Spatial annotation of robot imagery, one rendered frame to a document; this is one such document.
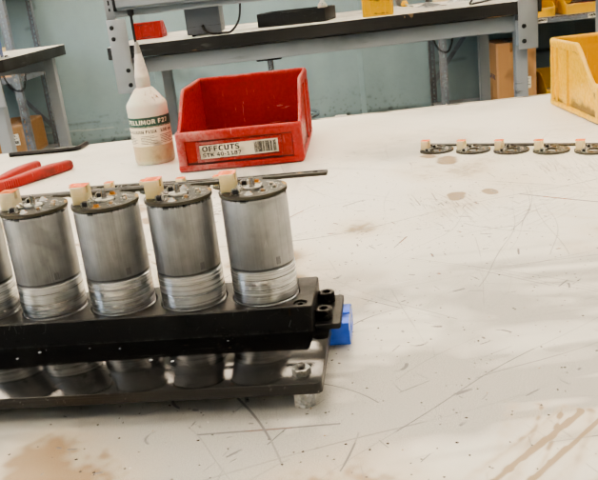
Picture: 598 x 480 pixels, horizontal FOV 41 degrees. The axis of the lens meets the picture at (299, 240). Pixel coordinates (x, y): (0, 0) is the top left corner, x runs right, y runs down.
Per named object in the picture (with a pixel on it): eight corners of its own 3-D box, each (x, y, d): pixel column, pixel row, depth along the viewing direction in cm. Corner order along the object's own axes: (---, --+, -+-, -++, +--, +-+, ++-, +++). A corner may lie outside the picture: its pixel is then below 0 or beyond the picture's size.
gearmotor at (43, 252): (78, 339, 30) (50, 210, 29) (17, 343, 31) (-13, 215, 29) (100, 313, 33) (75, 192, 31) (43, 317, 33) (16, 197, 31)
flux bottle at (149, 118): (131, 167, 67) (110, 46, 64) (140, 158, 70) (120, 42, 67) (172, 163, 66) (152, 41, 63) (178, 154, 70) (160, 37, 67)
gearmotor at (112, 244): (149, 335, 30) (126, 204, 28) (87, 339, 30) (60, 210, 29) (167, 309, 32) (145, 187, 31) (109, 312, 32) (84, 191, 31)
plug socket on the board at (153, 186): (166, 198, 29) (163, 180, 29) (143, 200, 29) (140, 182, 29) (171, 192, 30) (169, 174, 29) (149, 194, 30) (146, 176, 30)
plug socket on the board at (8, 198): (20, 210, 30) (16, 192, 29) (-2, 211, 30) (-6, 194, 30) (29, 204, 30) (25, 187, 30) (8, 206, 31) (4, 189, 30)
